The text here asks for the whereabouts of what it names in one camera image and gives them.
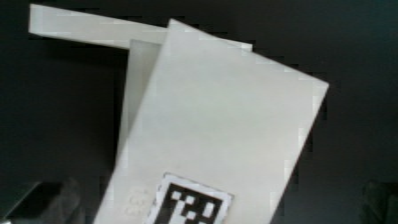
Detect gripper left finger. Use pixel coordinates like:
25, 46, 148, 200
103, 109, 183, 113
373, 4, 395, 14
0, 178, 86, 224

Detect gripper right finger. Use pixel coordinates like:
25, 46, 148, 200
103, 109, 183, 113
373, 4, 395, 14
361, 181, 398, 224

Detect white cube block with tag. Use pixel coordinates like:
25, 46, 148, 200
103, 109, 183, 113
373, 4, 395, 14
93, 21, 329, 224

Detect white cabinet body box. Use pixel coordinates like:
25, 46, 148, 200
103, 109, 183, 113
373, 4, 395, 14
29, 4, 167, 148

